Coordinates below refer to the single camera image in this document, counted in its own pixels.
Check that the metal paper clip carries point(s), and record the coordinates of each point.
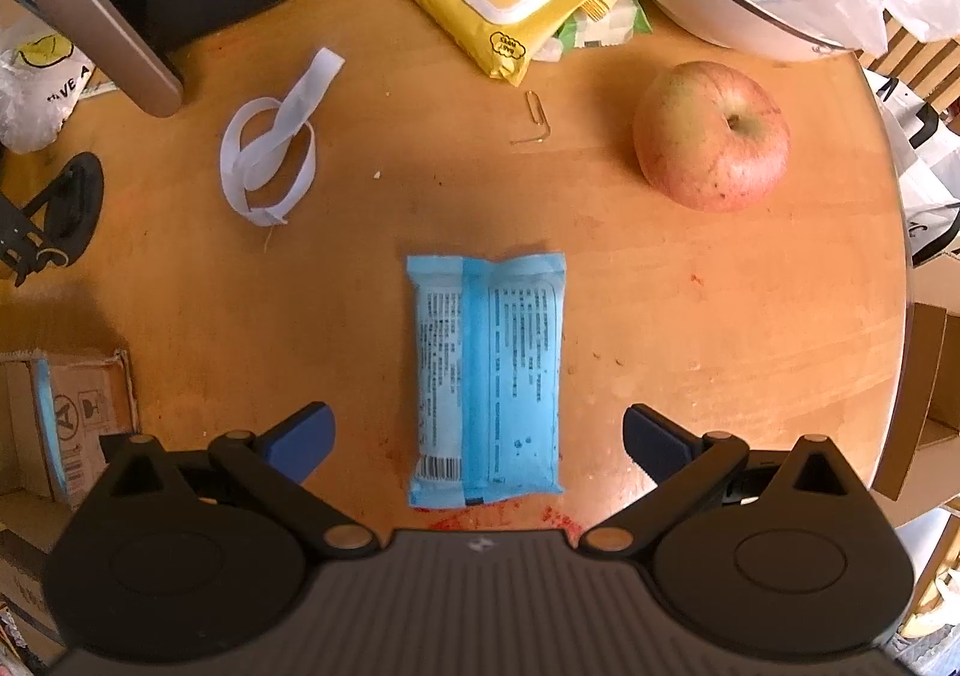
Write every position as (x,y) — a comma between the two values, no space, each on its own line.
(536,113)

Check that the white elastic band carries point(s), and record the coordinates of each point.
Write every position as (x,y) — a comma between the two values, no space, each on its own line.
(259,151)

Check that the apple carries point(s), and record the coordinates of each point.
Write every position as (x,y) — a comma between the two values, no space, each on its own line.
(709,136)

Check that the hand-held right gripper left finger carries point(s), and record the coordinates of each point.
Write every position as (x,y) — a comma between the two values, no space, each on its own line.
(300,437)

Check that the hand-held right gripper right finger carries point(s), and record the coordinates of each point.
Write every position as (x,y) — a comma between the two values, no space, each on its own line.
(654,442)

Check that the wooden desktop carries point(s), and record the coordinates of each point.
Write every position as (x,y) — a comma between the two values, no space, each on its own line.
(712,316)

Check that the white plastic bag yellow print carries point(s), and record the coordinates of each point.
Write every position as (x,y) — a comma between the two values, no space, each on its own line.
(34,91)

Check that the cardboard box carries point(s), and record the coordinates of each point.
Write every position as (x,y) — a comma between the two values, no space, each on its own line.
(97,406)

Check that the black phone stand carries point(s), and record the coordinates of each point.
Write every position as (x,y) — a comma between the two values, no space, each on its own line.
(67,196)

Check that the white paper bag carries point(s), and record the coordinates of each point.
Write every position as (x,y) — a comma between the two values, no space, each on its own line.
(922,158)

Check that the blue wipes packet text side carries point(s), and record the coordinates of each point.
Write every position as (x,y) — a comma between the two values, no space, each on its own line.
(487,376)

